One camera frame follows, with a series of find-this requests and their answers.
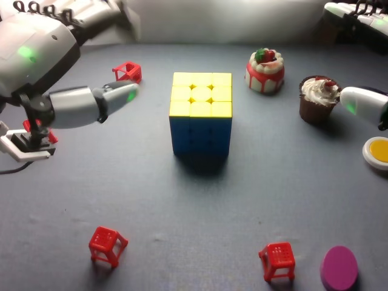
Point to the toy strawberry cake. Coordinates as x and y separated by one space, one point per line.
263 78

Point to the small red toy stool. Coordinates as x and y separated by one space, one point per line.
104 238
53 136
280 253
135 73

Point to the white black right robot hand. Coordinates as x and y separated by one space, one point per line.
360 100

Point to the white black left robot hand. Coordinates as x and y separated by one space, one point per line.
39 48

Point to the purple round disc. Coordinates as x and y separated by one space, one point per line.
339 266

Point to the Rubik's cube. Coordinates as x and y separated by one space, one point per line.
200 94

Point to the yellow button with white rim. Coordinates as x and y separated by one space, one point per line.
379 150

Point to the toy chocolate cupcake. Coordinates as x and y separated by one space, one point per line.
315 106

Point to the grey table cloth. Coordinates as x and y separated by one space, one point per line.
194 212

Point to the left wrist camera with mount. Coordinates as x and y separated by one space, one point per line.
30 156

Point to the white backdrop sheet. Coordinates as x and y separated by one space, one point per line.
212 21

